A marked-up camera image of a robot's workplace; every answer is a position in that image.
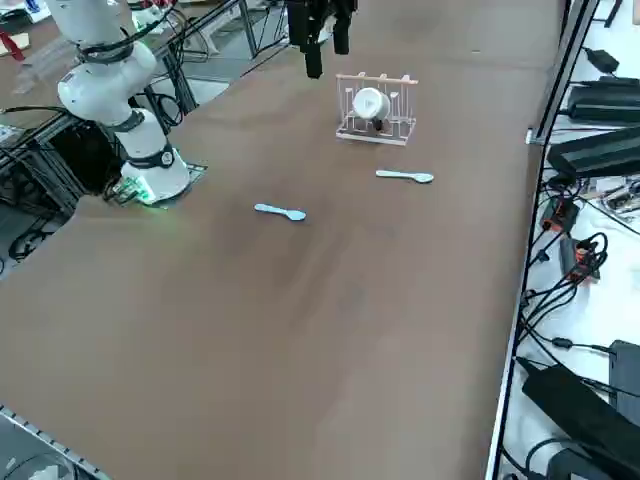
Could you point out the black box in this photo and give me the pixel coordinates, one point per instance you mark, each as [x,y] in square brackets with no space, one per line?
[627,370]

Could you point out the white cup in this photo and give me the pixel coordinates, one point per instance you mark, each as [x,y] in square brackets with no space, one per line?
[370,102]

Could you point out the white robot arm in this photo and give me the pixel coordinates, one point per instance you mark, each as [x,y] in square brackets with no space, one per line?
[142,137]

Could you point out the blue spoon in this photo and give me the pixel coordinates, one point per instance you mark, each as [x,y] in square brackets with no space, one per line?
[280,212]

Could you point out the aluminium rail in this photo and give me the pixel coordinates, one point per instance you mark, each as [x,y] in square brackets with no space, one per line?
[45,434]

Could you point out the green spoon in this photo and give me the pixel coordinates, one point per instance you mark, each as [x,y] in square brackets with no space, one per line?
[405,175]

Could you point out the dark power adapter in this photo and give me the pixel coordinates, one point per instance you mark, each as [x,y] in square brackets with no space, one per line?
[595,150]

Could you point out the small black power adapter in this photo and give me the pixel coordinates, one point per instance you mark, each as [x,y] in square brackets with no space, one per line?
[602,60]

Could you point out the orange black connector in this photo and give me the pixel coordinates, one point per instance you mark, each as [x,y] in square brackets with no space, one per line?
[561,216]
[581,261]

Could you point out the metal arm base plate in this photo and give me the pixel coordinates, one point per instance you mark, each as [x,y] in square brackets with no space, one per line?
[195,172]

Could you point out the pale rail bracket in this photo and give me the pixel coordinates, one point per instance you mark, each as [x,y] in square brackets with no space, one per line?
[537,136]

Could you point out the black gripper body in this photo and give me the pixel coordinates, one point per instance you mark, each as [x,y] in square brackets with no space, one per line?
[325,6]

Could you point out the black table edge rail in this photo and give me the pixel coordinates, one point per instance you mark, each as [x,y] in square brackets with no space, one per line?
[567,65]

